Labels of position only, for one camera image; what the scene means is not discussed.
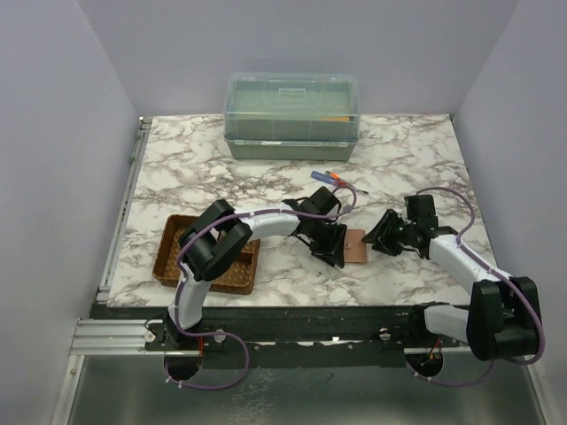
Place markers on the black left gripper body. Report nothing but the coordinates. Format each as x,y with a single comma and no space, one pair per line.
323,232

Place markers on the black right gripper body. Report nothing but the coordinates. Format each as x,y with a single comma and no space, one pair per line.
405,239

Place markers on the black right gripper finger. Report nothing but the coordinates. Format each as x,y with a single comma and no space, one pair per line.
392,249
382,235

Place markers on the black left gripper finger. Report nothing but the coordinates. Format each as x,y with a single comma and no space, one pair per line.
321,254
336,236

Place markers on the tan leather card holder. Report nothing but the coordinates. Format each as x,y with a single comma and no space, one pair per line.
355,250

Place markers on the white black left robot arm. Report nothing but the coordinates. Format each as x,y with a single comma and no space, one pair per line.
279,220

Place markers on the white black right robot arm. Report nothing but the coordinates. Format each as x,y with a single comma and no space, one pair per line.
502,319

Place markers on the orange grey small screwdriver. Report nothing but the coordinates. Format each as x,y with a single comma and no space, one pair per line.
342,182

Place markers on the brown woven divided tray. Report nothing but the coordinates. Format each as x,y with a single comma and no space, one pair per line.
224,254

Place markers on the clear green plastic storage box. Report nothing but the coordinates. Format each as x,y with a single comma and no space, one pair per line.
292,116

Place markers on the blue red handled screwdriver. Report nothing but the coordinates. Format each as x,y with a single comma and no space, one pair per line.
326,178

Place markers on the black metal base rail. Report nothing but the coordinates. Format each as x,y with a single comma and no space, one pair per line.
293,337

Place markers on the aluminium extrusion rail left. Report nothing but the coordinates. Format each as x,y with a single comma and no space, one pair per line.
110,338

